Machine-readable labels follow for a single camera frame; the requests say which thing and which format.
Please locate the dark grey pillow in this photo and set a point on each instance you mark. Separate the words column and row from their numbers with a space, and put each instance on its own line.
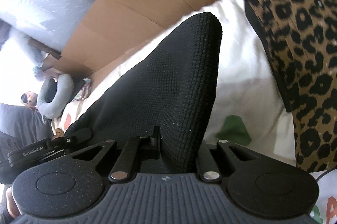
column 25, row 124

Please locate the person left hand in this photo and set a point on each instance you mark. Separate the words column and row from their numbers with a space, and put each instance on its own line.
column 12, row 207

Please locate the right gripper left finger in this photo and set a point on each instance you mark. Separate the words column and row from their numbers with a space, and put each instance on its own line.
column 135, row 151

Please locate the small teddy bear toy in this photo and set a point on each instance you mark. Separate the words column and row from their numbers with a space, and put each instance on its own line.
column 29, row 99

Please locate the brown cardboard sheet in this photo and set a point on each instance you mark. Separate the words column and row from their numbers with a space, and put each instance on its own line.
column 113, row 30

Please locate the black knit garment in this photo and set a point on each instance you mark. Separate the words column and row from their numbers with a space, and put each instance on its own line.
column 173, row 88

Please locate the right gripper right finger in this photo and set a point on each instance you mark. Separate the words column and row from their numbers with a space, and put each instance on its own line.
column 206, row 166

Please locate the grey neck pillow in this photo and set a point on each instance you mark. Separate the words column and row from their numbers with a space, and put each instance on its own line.
column 54, row 96

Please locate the leopard print cloth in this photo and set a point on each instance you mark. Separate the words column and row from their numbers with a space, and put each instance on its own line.
column 299, row 39

